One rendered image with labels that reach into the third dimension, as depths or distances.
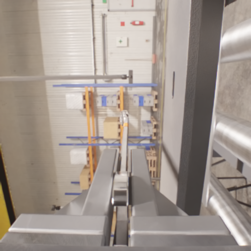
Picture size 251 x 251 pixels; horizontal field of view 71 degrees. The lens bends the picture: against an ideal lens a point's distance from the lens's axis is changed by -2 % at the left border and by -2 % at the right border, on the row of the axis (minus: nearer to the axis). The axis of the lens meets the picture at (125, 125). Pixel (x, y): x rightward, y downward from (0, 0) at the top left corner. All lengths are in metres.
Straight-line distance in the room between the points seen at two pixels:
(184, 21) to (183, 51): 0.03
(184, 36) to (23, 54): 10.54
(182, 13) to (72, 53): 9.53
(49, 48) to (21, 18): 1.83
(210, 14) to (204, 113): 0.12
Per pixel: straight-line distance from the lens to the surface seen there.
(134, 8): 9.67
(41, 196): 12.74
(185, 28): 0.18
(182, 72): 0.18
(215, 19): 0.27
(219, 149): 0.98
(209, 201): 0.80
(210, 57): 0.26
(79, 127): 9.96
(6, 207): 8.68
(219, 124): 0.69
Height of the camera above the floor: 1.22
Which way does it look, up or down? 1 degrees up
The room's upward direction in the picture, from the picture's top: 90 degrees counter-clockwise
